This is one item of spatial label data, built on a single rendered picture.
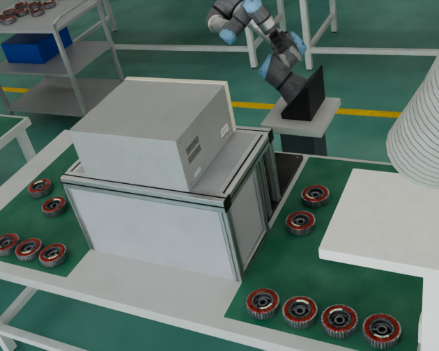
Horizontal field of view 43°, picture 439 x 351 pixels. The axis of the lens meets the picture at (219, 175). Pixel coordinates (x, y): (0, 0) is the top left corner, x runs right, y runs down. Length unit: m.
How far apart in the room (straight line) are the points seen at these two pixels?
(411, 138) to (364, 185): 0.63
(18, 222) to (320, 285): 1.40
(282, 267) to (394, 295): 0.39
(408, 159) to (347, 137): 3.00
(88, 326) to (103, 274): 0.93
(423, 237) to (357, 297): 0.53
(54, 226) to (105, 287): 0.50
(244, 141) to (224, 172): 0.19
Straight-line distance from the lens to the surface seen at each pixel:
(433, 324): 1.58
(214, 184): 1.87
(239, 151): 2.01
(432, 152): 1.00
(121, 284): 2.17
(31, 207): 2.76
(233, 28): 2.61
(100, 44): 4.97
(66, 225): 2.55
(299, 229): 2.14
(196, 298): 2.02
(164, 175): 1.87
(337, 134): 4.08
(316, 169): 2.48
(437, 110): 0.94
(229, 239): 1.90
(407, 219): 1.53
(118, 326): 3.07
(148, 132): 1.84
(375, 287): 1.97
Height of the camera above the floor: 2.21
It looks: 35 degrees down
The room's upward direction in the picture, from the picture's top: 13 degrees counter-clockwise
